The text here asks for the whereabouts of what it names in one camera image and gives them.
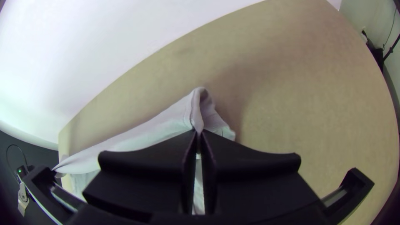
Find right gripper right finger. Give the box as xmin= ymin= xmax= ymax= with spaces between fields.
xmin=200 ymin=130 xmax=319 ymax=215

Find black cable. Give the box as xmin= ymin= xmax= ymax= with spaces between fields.
xmin=382 ymin=7 xmax=398 ymax=50

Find grey t-shirt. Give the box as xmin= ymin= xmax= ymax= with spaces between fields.
xmin=51 ymin=87 xmax=237 ymax=216

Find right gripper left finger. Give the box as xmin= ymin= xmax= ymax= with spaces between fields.
xmin=82 ymin=130 xmax=198 ymax=221

